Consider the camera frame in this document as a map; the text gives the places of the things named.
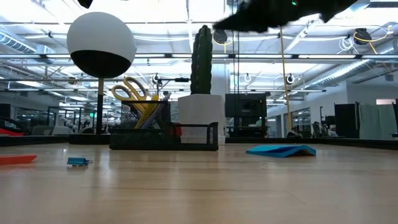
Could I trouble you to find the small blue binder clip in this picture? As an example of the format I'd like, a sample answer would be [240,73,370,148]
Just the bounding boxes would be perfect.
[67,157,91,167]

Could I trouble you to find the yellow handled scissors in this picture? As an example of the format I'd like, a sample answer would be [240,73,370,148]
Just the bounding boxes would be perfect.
[111,76,160,130]

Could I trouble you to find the orange flat pad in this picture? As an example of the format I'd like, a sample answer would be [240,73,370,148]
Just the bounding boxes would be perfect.
[0,154,37,166]

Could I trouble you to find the white angular plant pot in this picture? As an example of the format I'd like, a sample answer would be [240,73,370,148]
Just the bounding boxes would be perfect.
[177,93,227,146]

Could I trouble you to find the white globe table lamp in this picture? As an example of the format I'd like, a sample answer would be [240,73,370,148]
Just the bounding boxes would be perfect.
[66,11,137,144]

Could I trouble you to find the black mesh desk organizer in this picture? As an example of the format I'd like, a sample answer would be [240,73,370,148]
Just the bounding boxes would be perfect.
[109,100,219,152]

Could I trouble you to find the blue cloth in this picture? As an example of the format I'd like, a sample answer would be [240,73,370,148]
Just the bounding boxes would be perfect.
[245,144,317,159]

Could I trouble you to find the pale green curtain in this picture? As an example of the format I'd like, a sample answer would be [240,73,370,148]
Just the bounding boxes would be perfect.
[359,103,397,140]

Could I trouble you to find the yellow hanging cord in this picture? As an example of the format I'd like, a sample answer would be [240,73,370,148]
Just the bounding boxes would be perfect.
[279,26,293,133]

